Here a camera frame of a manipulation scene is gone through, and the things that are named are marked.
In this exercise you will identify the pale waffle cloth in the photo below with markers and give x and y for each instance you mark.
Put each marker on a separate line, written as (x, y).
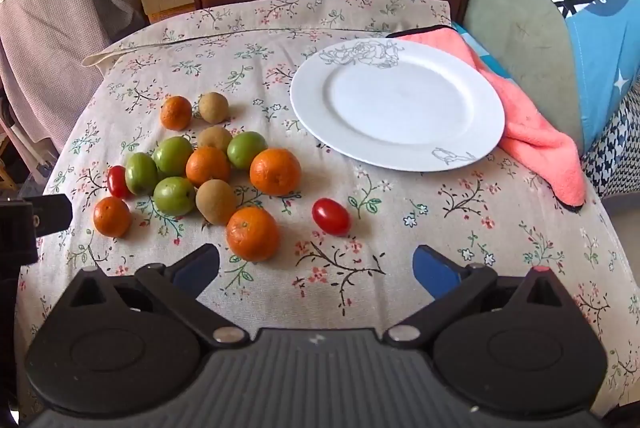
(50, 38)

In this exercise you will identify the brown cardboard box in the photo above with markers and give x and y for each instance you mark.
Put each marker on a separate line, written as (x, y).
(165, 0)

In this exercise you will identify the pink towel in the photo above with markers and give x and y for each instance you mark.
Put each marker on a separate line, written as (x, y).
(540, 143)

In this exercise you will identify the white plate with grey flowers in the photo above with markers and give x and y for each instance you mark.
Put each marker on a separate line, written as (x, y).
(395, 108)

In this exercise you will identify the red cherry tomato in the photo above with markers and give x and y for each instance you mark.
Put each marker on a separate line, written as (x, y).
(118, 181)
(331, 216)

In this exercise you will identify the mandarin orange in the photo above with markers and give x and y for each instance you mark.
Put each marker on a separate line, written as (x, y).
(207, 166)
(252, 234)
(112, 217)
(176, 112)
(275, 171)

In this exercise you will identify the floral printed cloth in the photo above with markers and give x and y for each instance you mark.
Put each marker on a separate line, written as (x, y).
(400, 218)

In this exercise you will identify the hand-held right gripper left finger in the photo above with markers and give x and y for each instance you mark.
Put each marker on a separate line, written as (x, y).
(197, 270)

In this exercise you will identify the pale metal rack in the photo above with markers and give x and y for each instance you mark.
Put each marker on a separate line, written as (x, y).
(20, 135)

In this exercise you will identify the houndstooth cloth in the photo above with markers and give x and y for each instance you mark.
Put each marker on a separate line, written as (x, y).
(615, 148)

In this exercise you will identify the green jujube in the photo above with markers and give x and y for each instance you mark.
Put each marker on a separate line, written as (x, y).
(246, 150)
(172, 155)
(141, 173)
(174, 196)

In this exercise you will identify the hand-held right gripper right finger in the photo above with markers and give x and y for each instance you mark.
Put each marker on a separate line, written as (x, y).
(432, 273)

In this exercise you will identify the small brown kiwifruit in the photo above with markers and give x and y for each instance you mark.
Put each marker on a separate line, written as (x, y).
(214, 137)
(215, 201)
(213, 107)

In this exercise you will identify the grey-green cushion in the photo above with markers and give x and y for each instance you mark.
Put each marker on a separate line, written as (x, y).
(520, 33)

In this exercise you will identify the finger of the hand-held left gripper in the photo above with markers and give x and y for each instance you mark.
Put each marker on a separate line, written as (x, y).
(50, 214)

